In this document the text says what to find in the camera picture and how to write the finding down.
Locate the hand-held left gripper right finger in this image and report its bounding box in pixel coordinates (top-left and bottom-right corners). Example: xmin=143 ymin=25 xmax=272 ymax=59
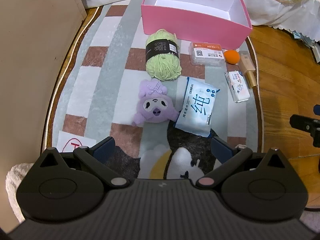
xmin=195 ymin=137 xmax=288 ymax=188

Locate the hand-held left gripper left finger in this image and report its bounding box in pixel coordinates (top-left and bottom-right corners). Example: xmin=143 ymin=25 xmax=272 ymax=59
xmin=32 ymin=137 xmax=130 ymax=189

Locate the blue wet wipes pack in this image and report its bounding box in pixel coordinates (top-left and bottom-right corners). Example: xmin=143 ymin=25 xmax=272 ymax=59
xmin=174 ymin=77 xmax=221 ymax=138

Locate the purple plush toy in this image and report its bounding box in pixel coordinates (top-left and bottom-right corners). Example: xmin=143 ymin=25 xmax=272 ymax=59
xmin=132 ymin=79 xmax=180 ymax=127

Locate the small white tissue pack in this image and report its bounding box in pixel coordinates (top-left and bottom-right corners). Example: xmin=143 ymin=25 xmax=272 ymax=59
xmin=225 ymin=71 xmax=250 ymax=103

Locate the green yarn skein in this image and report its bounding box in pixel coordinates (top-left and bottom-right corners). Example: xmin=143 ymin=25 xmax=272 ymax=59
xmin=145 ymin=29 xmax=182 ymax=81

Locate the pink cardboard box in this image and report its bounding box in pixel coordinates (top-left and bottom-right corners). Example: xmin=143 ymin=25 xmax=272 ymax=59
xmin=141 ymin=0 xmax=252 ymax=50

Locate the white paper red mark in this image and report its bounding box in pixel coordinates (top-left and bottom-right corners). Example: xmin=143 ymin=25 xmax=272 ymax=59
xmin=57 ymin=131 xmax=97 ymax=153

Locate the round checked rug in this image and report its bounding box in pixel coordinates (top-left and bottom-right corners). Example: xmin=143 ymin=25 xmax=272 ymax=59
xmin=41 ymin=4 xmax=265 ymax=178

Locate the beige bottle gold cap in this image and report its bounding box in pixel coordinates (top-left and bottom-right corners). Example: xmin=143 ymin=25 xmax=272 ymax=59
xmin=237 ymin=50 xmax=258 ymax=88

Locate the orange makeup sponge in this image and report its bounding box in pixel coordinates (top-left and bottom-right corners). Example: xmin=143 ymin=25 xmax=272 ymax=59
xmin=224 ymin=50 xmax=240 ymax=65

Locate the clear plastic box orange label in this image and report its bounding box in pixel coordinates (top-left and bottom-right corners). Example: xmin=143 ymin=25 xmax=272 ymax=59
xmin=189 ymin=42 xmax=225 ymax=67

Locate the white fluffy cushion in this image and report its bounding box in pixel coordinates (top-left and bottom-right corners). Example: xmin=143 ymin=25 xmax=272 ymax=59
xmin=5 ymin=163 xmax=34 ymax=222

